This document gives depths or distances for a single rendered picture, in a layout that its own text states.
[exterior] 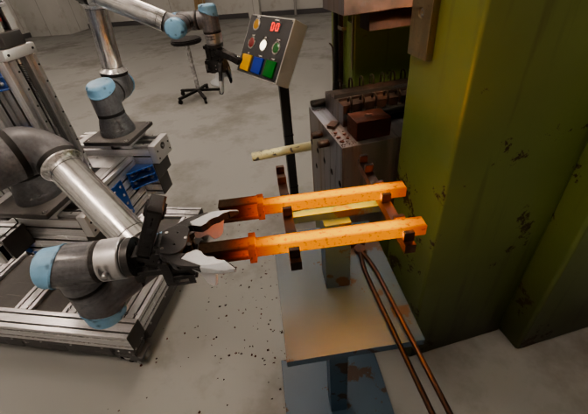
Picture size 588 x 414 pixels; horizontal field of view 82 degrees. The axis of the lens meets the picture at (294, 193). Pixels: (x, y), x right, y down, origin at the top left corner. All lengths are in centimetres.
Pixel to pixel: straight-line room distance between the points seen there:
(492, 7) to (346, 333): 74
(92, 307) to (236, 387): 99
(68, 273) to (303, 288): 51
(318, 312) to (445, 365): 93
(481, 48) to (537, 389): 133
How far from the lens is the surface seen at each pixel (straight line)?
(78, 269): 68
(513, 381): 175
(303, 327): 83
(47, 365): 206
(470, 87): 89
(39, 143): 94
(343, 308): 86
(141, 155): 173
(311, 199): 71
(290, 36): 161
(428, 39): 97
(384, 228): 65
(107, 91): 170
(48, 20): 1236
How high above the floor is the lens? 145
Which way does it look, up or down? 36 degrees down
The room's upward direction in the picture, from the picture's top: 6 degrees counter-clockwise
